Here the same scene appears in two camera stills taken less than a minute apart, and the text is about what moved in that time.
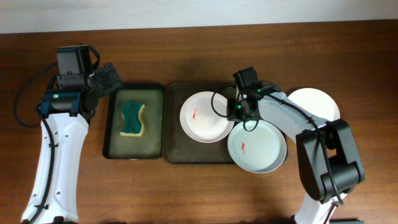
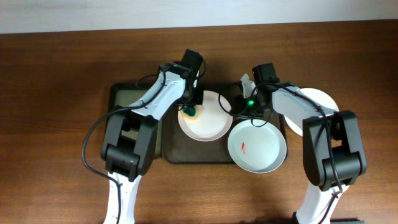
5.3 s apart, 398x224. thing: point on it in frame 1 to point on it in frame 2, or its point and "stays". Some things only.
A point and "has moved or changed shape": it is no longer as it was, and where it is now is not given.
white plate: (204, 117) stays
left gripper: (109, 78) to (189, 104)
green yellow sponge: (133, 125) has moved or changed shape
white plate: (316, 102) stays
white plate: (260, 150) stays
